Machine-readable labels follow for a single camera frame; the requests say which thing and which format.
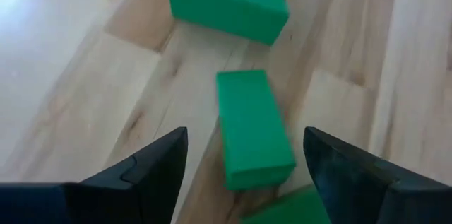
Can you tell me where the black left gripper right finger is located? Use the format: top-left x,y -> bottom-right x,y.
302,126 -> 452,224

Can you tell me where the green rectangular block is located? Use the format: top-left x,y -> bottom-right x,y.
215,69 -> 297,192

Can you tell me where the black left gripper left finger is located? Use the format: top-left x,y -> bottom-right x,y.
0,126 -> 189,224

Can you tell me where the large green block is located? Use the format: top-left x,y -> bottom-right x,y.
166,0 -> 290,47

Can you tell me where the green long block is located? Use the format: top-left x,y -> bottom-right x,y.
239,184 -> 331,224

